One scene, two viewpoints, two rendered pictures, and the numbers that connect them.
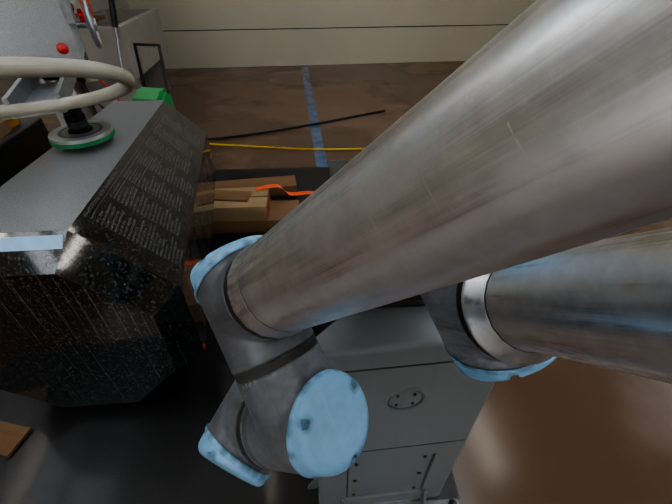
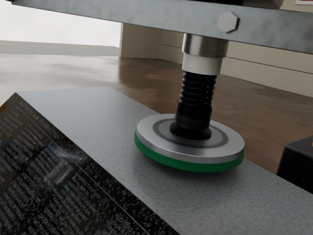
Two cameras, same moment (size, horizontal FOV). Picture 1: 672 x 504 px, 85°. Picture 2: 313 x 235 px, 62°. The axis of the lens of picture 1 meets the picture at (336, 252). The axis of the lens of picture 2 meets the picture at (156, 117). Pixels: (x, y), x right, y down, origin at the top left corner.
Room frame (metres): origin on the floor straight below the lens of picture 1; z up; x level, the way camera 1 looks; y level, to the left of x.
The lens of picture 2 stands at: (1.71, 0.61, 1.07)
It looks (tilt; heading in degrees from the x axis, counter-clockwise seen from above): 19 degrees down; 143
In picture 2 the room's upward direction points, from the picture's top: 7 degrees clockwise
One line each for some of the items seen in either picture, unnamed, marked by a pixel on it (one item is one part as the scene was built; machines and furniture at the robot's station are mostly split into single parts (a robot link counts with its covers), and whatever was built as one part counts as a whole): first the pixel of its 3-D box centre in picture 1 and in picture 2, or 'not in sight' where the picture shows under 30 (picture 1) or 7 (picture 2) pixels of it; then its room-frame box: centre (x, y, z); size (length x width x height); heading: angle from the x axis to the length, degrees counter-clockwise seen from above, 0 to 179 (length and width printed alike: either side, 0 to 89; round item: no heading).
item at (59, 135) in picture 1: (81, 131); (189, 134); (1.36, 0.96, 0.87); 0.21 x 0.21 x 0.01
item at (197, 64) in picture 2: not in sight; (202, 61); (1.36, 0.96, 1.02); 0.07 x 0.07 x 0.04
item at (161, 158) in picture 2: (81, 132); (189, 135); (1.36, 0.96, 0.87); 0.22 x 0.22 x 0.04
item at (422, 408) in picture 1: (379, 378); not in sight; (0.61, -0.13, 0.43); 0.50 x 0.50 x 0.85; 6
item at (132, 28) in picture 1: (125, 62); not in sight; (4.48, 2.33, 0.43); 1.30 x 0.62 x 0.86; 6
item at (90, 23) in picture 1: (80, 24); not in sight; (1.52, 0.90, 1.20); 0.15 x 0.10 x 0.15; 26
